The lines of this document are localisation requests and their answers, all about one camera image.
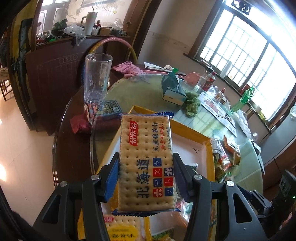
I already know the orange cracker pack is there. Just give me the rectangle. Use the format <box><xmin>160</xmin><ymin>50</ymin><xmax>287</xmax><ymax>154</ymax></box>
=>
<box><xmin>212</xmin><ymin>138</ymin><xmax>232</xmax><ymax>171</ymax></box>

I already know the red crumpled wrapper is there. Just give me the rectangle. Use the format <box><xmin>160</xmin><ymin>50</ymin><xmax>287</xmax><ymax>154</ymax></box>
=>
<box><xmin>70</xmin><ymin>113</ymin><xmax>91</xmax><ymax>134</ymax></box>

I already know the green plastic bottle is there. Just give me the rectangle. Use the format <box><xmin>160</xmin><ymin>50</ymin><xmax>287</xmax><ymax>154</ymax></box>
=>
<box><xmin>230</xmin><ymin>87</ymin><xmax>255</xmax><ymax>113</ymax></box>

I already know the pink cloth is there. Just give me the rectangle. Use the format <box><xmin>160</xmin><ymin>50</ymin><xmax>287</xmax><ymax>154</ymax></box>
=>
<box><xmin>112</xmin><ymin>61</ymin><xmax>144</xmax><ymax>79</ymax></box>

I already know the red label liquor bottle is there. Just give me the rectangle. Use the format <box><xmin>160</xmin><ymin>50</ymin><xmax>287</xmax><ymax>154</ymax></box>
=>
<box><xmin>202</xmin><ymin>71</ymin><xmax>216</xmax><ymax>91</ymax></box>

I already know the clear glass mug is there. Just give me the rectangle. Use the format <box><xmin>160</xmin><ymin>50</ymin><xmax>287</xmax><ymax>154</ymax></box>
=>
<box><xmin>83</xmin><ymin>53</ymin><xmax>113</xmax><ymax>103</ymax></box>

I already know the dark wooden sideboard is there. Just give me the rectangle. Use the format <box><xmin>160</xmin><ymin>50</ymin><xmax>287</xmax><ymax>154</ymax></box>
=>
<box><xmin>24</xmin><ymin>34</ymin><xmax>132</xmax><ymax>136</ymax></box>

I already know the green cloth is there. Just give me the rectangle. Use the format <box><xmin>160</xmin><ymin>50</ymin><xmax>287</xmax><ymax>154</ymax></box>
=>
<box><xmin>182</xmin><ymin>90</ymin><xmax>201</xmax><ymax>118</ymax></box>

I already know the white tumbler cup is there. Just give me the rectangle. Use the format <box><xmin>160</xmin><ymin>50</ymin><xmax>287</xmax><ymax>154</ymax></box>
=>
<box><xmin>81</xmin><ymin>11</ymin><xmax>97</xmax><ymax>36</ymax></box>

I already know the pink hoop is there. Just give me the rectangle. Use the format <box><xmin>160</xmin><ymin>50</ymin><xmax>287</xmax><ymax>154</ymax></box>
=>
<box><xmin>88</xmin><ymin>37</ymin><xmax>137</xmax><ymax>66</ymax></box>

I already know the pink round fan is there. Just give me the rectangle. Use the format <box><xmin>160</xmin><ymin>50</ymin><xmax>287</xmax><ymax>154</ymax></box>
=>
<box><xmin>184</xmin><ymin>72</ymin><xmax>201</xmax><ymax>86</ymax></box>

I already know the white plastic bag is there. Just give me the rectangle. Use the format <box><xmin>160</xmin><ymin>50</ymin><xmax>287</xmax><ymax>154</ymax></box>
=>
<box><xmin>232</xmin><ymin>109</ymin><xmax>251</xmax><ymax>139</ymax></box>

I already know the small clear liquor bottle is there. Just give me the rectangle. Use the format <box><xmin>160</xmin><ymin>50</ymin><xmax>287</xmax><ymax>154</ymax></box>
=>
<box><xmin>214</xmin><ymin>88</ymin><xmax>226</xmax><ymax>102</ymax></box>

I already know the printed paper sheet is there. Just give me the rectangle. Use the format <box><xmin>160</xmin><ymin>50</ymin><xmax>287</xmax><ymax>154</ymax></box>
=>
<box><xmin>199</xmin><ymin>92</ymin><xmax>237</xmax><ymax>137</ymax></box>

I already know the small yellow snack pack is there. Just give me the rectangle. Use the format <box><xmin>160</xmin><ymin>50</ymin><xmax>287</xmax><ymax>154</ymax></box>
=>
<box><xmin>104</xmin><ymin>214</ymin><xmax>144</xmax><ymax>241</ymax></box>

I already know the blue soda cracker pack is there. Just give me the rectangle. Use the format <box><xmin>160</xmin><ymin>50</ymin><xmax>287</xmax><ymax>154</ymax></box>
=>
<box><xmin>114</xmin><ymin>114</ymin><xmax>177</xmax><ymax>216</ymax></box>

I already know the tissue box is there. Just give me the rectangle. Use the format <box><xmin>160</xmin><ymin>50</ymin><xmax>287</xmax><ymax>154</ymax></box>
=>
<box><xmin>161</xmin><ymin>72</ymin><xmax>187</xmax><ymax>106</ymax></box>

